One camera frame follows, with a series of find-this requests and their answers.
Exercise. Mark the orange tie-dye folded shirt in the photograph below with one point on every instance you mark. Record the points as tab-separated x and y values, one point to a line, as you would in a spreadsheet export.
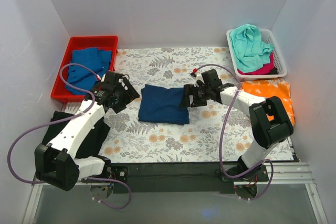
269	88

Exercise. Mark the red plastic bin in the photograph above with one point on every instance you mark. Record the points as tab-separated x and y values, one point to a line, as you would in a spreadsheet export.
59	91

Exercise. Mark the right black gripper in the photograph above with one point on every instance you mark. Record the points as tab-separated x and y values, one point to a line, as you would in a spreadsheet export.
191	95

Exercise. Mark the magenta shirt in basket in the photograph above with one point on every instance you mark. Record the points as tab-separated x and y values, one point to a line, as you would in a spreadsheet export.
265	69

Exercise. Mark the blue shirt in red bin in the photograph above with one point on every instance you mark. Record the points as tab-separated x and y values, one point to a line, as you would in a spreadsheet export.
98	60

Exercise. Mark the teal t shirt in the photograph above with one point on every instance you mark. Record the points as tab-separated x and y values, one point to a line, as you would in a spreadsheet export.
251	53

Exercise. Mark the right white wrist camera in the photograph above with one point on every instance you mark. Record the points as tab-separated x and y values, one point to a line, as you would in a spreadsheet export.
197	76

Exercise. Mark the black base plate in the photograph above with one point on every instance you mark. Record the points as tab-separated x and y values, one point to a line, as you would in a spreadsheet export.
174	177

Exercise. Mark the aluminium mounting rail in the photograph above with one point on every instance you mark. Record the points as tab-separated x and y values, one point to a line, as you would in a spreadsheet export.
287	194

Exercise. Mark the white plastic basket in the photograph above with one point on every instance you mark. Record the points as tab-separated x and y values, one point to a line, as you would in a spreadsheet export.
279	62

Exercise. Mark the black folded shirt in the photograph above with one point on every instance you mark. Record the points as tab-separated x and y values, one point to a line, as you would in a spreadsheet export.
92	143

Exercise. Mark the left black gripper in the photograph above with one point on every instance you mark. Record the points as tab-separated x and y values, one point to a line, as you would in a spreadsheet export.
128	91

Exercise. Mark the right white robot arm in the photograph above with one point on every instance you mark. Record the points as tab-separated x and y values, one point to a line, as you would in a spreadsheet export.
270	122

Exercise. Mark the dark blue t shirt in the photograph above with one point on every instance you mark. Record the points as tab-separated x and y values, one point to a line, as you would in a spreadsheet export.
162	105

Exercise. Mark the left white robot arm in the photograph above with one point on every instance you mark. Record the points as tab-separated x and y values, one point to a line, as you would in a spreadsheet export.
56	162

